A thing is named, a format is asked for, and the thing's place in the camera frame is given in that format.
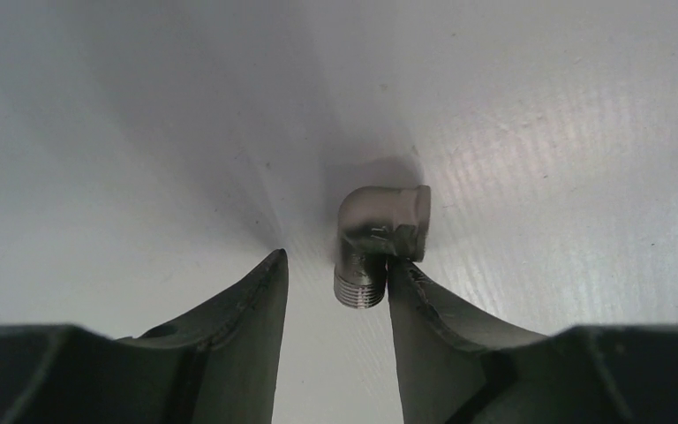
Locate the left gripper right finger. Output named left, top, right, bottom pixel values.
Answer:
left=388, top=259, right=678, bottom=423

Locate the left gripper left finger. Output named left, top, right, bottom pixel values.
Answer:
left=0, top=249, right=289, bottom=423

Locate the steel elbow pipe fitting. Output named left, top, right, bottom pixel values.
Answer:
left=334, top=185, right=432, bottom=309

